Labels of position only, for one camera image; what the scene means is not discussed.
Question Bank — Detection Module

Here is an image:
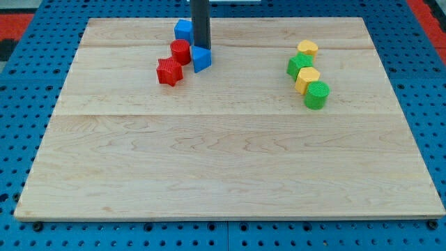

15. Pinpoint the yellow hexagon block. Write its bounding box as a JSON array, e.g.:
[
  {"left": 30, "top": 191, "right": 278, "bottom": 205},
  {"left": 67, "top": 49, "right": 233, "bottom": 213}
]
[{"left": 295, "top": 67, "right": 321, "bottom": 95}]

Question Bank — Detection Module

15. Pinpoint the yellow heart block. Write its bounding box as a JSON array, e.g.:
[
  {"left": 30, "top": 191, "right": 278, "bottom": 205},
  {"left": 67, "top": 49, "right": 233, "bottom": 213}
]
[{"left": 296, "top": 40, "right": 318, "bottom": 57}]

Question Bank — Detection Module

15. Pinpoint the green cylinder block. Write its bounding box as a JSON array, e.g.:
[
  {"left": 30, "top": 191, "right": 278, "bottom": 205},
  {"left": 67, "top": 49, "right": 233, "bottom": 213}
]
[{"left": 304, "top": 81, "right": 330, "bottom": 110}]

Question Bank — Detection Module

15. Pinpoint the wooden board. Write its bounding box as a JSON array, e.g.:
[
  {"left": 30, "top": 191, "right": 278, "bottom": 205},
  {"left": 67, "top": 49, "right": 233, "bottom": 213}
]
[{"left": 15, "top": 17, "right": 445, "bottom": 222}]

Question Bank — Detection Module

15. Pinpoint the green star block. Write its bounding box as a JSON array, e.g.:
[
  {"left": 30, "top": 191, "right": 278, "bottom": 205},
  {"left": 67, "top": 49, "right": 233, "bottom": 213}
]
[{"left": 286, "top": 52, "right": 314, "bottom": 81}]

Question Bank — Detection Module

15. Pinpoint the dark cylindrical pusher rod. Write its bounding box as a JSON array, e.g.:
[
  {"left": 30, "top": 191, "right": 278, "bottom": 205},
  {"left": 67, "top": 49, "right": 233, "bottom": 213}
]
[{"left": 190, "top": 0, "right": 211, "bottom": 50}]

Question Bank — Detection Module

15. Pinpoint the blue cube block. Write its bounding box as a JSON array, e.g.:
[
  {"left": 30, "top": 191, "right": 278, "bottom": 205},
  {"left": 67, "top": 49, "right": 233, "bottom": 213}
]
[{"left": 174, "top": 20, "right": 194, "bottom": 45}]

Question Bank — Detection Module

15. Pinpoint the blue triangle block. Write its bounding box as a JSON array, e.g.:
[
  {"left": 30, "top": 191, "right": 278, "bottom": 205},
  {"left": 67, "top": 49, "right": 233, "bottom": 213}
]
[{"left": 192, "top": 46, "right": 212, "bottom": 73}]

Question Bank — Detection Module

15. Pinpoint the red star block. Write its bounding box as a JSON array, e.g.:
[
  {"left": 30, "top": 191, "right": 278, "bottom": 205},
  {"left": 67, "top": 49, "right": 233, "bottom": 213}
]
[{"left": 156, "top": 57, "right": 183, "bottom": 86}]

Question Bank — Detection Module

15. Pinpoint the red cylinder block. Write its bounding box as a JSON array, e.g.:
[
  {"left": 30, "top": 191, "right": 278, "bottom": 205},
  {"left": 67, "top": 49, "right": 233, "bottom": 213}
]
[{"left": 170, "top": 39, "right": 191, "bottom": 66}]

